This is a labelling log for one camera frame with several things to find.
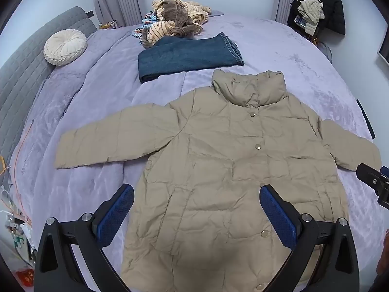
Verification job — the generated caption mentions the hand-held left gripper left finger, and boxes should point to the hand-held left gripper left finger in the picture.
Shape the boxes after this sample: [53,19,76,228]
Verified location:
[34,184,135,292]

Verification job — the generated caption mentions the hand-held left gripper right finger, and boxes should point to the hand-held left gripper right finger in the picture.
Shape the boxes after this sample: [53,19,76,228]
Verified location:
[259,184,361,292]

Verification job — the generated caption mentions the beige puffer jacket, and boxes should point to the beige puffer jacket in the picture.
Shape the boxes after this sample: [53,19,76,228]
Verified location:
[55,69,382,292]

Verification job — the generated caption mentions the red packet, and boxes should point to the red packet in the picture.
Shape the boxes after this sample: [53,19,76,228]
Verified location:
[15,268,35,284]

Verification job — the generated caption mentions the beige hanging puffer vest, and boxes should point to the beige hanging puffer vest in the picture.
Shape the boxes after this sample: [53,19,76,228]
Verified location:
[297,0,325,35]

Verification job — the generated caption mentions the black hanging coat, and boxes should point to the black hanging coat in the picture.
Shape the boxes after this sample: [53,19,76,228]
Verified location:
[287,0,347,35]

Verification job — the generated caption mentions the grey quilted headboard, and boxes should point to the grey quilted headboard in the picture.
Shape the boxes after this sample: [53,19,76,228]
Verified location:
[0,6,98,159]

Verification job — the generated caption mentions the blue denim jeans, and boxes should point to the blue denim jeans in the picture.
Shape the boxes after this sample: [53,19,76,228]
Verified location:
[138,32,245,83]

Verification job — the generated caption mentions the round cream pillow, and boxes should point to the round cream pillow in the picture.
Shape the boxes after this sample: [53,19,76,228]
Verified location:
[43,29,88,66]

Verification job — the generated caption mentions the colourful printed cloth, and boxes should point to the colourful printed cloth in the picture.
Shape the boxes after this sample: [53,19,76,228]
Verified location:
[131,12,159,40]

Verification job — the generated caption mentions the tan striped plush blanket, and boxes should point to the tan striped plush blanket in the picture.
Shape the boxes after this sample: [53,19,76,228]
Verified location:
[141,0,213,47]

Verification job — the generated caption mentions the brown plush garment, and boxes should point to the brown plush garment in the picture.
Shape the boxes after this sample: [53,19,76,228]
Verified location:
[155,0,203,37]

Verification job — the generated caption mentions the wall mounted television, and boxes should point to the wall mounted television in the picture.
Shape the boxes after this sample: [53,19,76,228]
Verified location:
[377,33,389,58]

